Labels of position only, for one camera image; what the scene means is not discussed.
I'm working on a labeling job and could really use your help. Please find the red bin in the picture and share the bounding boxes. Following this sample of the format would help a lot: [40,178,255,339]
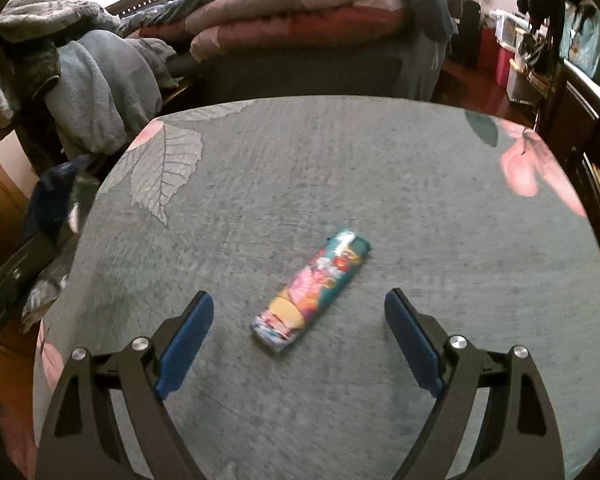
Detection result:
[494,45,517,89]

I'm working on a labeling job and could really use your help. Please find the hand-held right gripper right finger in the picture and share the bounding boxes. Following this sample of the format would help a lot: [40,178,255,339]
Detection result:
[384,287,566,480]

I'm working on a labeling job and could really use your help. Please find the folded pink maroon quilt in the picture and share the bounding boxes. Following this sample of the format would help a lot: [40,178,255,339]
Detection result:
[130,0,456,61]

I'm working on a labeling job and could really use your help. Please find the wooden cabinet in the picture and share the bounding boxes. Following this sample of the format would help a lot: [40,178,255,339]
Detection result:
[0,140,33,266]

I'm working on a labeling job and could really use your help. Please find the dark wooden footboard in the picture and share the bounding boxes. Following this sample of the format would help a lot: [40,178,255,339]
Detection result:
[535,60,600,261]

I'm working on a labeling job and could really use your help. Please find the white plastic container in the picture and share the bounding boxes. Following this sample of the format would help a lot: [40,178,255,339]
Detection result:
[495,10,536,51]

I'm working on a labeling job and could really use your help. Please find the grey fuzzy garment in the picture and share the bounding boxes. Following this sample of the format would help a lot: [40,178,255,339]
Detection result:
[0,0,126,138]

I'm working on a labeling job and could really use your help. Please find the grey floral tablecloth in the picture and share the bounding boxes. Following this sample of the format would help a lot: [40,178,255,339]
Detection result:
[32,95,600,480]

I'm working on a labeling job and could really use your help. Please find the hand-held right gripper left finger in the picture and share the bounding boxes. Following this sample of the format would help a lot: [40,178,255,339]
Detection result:
[35,290,216,480]

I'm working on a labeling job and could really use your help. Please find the colourful candy packet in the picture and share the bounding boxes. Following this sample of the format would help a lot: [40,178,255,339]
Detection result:
[250,229,372,356]

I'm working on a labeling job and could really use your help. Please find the bed with dark sheet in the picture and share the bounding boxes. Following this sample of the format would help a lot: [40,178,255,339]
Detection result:
[172,35,451,107]

